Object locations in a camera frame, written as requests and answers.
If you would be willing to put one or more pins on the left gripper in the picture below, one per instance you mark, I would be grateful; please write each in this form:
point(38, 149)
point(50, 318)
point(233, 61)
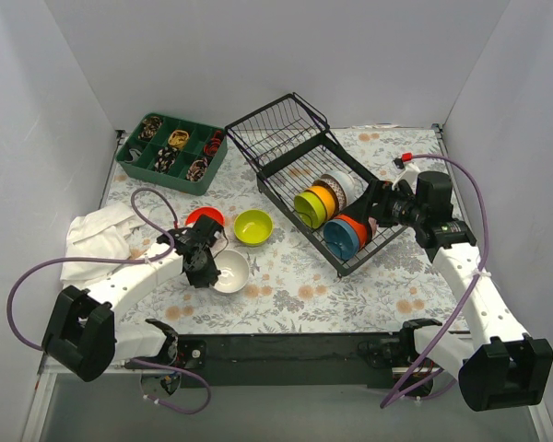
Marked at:
point(203, 277)

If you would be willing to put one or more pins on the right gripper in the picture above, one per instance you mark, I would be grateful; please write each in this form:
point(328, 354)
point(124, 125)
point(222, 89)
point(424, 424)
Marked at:
point(376, 201)

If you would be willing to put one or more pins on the brown patterned bowl row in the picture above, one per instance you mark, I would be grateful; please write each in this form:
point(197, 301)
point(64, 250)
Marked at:
point(336, 187)
point(373, 227)

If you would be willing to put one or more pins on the white bowl row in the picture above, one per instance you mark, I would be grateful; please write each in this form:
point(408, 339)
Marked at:
point(234, 272)
point(345, 181)

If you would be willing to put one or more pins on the red orange bowl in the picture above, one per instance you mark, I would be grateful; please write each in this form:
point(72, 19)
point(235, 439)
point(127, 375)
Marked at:
point(208, 211)

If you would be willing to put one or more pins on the lime green bowl back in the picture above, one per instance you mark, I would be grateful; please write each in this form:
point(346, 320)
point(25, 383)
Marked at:
point(253, 227)

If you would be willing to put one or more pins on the lime green bowl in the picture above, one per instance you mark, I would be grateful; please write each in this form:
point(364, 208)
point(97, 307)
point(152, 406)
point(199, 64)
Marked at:
point(310, 209)
point(253, 227)

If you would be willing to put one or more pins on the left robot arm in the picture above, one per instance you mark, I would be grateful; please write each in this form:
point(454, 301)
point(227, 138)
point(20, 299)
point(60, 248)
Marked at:
point(85, 333)

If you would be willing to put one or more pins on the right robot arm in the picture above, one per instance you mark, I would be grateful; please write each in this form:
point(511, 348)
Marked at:
point(503, 366)

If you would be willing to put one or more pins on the orange bowl front right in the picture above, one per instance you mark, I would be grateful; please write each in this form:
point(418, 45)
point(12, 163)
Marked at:
point(363, 232)

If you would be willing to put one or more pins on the yellow orange bowl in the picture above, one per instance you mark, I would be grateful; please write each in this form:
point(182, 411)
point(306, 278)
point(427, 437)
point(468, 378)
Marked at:
point(327, 197)

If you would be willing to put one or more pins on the blue bowl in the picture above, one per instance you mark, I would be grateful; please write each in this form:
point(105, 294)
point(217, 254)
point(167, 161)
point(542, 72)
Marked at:
point(341, 239)

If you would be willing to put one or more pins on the lime green bowl front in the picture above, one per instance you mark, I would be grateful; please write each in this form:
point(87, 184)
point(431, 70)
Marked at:
point(310, 209)

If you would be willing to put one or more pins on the pink floral rolled belt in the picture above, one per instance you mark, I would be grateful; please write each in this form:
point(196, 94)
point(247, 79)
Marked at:
point(198, 169)

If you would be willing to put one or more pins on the green compartment organizer tray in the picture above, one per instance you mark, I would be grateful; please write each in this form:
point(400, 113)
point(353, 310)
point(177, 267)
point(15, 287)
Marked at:
point(175, 179)

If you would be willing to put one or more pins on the dark floral rolled belt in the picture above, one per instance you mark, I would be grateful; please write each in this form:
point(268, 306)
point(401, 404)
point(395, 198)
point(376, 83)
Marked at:
point(165, 159)

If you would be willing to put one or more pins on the white crumpled cloth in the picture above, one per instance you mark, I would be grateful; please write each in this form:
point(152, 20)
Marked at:
point(100, 234)

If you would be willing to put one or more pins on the red black rolled belt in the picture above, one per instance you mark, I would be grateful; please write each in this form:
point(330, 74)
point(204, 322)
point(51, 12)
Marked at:
point(213, 144)

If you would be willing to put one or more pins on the floral patterned table mat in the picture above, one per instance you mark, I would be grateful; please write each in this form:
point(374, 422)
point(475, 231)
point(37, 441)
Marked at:
point(291, 286)

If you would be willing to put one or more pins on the yellow rolled belt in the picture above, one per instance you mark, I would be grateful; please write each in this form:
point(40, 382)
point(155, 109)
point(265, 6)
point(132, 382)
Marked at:
point(178, 139)

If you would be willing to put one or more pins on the grey rolled belt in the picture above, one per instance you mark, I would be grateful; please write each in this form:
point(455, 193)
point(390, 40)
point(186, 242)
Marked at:
point(131, 155)

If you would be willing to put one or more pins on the brown patterned rolled belt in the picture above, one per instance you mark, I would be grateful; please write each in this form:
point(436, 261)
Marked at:
point(150, 127)

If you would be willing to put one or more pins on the black wire dish rack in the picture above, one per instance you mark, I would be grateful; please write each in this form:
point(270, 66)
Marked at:
point(289, 144)

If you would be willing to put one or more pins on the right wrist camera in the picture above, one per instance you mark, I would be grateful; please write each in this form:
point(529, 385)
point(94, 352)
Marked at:
point(408, 171)

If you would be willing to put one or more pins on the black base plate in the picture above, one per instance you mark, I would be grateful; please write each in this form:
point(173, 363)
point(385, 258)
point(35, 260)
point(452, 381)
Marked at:
point(371, 359)

